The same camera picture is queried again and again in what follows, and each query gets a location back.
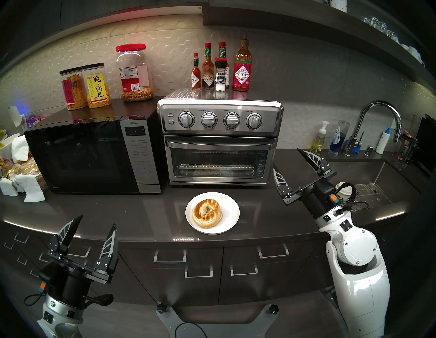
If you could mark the chrome gooseneck faucet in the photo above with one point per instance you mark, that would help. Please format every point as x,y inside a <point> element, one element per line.
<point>378,103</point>

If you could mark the white mug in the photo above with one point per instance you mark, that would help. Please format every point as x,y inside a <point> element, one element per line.
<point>414,52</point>
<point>405,46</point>

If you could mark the silver toaster oven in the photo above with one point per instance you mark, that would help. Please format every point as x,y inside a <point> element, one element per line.
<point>269,119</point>

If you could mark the red lid plastic jar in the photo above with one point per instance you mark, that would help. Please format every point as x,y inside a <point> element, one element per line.
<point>134,78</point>

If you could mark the small chrome sink fixture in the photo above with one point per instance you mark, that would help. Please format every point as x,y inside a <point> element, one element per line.
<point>369,151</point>

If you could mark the silver oven knob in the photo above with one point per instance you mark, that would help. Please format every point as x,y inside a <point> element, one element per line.
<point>208,120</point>
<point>254,121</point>
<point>186,120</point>
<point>232,120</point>

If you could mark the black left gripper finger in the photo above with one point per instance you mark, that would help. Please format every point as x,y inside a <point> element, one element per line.
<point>64,238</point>
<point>108,255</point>

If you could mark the glass oven door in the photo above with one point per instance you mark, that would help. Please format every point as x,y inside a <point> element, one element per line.
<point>218,144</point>

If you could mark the white round plate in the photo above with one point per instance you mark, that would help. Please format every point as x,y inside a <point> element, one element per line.
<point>230,208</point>

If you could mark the white lidded paper cup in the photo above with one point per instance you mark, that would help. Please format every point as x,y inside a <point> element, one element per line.
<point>341,187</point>

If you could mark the small white paper sheet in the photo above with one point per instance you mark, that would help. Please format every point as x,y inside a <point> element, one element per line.
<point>8,187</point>

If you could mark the large Tabasco bottle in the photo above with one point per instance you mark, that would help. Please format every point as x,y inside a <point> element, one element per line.
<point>242,75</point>

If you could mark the red label snack jar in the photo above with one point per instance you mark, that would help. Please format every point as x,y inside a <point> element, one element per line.
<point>71,92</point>

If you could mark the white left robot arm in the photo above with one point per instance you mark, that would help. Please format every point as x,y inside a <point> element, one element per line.
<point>58,318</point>

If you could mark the copper glass french press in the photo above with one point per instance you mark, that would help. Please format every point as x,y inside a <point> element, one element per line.
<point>405,146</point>

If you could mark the yellow label snack jar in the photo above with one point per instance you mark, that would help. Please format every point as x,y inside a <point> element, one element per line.
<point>97,88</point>

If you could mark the black coffee machine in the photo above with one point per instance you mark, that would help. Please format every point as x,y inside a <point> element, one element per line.
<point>427,143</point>

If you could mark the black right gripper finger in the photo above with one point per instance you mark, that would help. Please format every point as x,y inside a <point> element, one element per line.
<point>322,165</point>
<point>284,189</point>

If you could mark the purple snack package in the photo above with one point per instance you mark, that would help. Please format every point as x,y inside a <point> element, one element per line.
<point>34,119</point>

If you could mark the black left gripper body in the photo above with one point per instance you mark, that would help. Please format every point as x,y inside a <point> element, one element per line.
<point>68,282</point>

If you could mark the white tissue paper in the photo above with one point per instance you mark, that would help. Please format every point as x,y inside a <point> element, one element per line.
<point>20,148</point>

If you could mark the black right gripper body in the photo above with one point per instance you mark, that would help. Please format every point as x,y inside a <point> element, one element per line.
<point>318,199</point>

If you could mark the blue dish soap bottle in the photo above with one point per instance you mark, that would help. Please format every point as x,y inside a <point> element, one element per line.
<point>335,139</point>

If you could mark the yellow hand soap dispenser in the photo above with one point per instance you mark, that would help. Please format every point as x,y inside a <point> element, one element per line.
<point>318,144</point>

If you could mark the black salt grinder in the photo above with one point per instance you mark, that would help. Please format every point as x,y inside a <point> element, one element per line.
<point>220,78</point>

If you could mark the toasted bagel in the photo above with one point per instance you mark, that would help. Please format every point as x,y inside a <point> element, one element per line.
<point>206,218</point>

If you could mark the white bowl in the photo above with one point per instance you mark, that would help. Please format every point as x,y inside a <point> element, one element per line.
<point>6,143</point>

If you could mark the medium orange Tabasco bottle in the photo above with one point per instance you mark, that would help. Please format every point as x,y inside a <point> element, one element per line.
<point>208,78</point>

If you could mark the bagged bread loaf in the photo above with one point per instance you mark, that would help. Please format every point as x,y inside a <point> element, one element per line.
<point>29,168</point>

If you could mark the white bottle blue cap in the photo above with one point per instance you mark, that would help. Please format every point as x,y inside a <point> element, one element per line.
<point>383,141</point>

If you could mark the dark wall shelf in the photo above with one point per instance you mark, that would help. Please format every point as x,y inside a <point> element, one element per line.
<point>289,24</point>

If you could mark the white wall dispenser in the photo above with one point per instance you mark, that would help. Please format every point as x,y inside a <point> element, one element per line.
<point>15,116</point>

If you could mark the black frame knob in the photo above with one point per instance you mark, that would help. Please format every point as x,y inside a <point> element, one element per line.
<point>273,309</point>
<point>161,308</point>

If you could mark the small Tabasco bottle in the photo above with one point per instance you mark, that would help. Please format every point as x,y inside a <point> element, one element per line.
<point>196,80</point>

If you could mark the black microwave oven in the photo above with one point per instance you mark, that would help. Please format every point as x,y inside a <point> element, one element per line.
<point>85,156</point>

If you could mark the dark upper cabinet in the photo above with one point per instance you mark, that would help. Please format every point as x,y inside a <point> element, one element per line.
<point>102,13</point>

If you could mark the white cylindrical canister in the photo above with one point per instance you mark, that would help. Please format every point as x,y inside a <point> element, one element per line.
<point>337,4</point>

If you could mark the grey robot base frame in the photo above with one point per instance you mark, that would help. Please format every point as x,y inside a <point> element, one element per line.
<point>167,325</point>

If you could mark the large white paper sheet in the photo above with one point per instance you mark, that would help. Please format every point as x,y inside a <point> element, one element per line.
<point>32,187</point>

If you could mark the dark base cabinet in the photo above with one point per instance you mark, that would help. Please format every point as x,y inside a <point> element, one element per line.
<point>204,289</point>

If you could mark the green label Tabasco bottle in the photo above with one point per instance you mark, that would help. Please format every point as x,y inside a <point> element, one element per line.
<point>222,51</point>

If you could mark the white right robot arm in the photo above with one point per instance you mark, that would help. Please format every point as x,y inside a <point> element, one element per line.
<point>361,245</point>

